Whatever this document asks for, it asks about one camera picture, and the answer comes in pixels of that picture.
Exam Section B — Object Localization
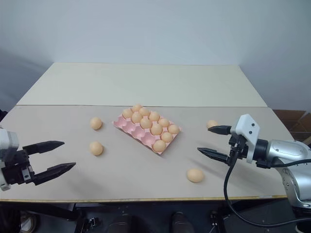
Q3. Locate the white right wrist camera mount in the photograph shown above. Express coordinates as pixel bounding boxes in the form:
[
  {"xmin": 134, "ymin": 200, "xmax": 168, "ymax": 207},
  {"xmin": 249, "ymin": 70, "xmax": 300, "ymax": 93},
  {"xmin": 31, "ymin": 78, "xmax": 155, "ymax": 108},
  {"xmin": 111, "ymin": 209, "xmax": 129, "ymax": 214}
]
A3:
[{"xmin": 230, "ymin": 114, "xmax": 261, "ymax": 164}]

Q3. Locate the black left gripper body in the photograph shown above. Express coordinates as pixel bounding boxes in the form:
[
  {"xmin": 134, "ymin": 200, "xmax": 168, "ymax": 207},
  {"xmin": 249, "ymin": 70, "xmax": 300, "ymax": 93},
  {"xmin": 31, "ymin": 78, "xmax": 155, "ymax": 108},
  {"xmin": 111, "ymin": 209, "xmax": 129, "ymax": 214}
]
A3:
[{"xmin": 0, "ymin": 149, "xmax": 35, "ymax": 186}]

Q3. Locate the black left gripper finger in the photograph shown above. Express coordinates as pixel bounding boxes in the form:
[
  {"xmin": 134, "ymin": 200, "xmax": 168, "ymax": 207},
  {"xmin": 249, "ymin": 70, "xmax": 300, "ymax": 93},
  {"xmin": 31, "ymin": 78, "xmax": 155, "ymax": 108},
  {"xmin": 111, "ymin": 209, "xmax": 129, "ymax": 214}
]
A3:
[
  {"xmin": 32, "ymin": 162, "xmax": 77, "ymax": 186},
  {"xmin": 22, "ymin": 140, "xmax": 65, "ymax": 156}
]

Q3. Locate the dark rounded shape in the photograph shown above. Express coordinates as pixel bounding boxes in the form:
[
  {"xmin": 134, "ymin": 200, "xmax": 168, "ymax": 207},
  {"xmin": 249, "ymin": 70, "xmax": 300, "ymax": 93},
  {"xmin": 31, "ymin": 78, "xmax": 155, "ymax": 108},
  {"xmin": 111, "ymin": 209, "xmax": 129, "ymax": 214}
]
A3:
[
  {"xmin": 171, "ymin": 211, "xmax": 194, "ymax": 233},
  {"xmin": 112, "ymin": 213, "xmax": 137, "ymax": 233}
]

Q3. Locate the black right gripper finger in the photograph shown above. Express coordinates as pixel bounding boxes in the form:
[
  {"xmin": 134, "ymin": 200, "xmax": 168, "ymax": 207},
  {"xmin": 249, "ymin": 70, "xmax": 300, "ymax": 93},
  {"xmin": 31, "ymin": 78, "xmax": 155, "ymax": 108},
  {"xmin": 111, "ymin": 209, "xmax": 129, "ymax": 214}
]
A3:
[
  {"xmin": 207, "ymin": 125, "xmax": 233, "ymax": 136},
  {"xmin": 197, "ymin": 147, "xmax": 231, "ymax": 165}
]

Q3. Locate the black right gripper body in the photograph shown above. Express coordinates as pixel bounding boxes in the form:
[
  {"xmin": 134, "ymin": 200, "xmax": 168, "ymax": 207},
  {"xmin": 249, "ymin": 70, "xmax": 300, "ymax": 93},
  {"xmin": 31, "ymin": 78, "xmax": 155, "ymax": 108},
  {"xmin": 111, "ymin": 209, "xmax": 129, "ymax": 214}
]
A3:
[{"xmin": 227, "ymin": 133, "xmax": 249, "ymax": 166}]

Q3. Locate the pink egg tray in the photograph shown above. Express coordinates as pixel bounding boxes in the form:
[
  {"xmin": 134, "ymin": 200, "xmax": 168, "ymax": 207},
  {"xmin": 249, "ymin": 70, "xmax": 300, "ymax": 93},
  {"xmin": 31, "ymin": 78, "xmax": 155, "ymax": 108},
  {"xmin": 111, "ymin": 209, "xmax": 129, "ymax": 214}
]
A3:
[{"xmin": 111, "ymin": 113, "xmax": 183, "ymax": 156}]

